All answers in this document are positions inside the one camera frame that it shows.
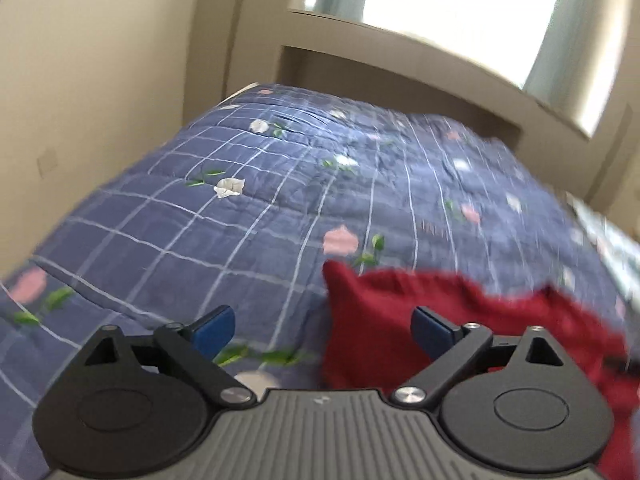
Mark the red long-sleeve sweater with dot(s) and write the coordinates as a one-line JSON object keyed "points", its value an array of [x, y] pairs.
{"points": [[387, 325]]}

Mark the window with curtains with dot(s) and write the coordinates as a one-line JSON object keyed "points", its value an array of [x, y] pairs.
{"points": [[565, 54]]}

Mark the blue plaid floral quilt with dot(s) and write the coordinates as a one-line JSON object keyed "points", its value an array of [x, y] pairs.
{"points": [[234, 209]]}

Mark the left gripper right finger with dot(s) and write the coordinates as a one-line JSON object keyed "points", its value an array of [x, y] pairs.
{"points": [[454, 351]]}

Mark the white wall socket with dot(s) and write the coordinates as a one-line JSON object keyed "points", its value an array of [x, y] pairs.
{"points": [[47, 162]]}

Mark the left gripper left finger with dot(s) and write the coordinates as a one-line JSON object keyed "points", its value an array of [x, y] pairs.
{"points": [[190, 351]]}

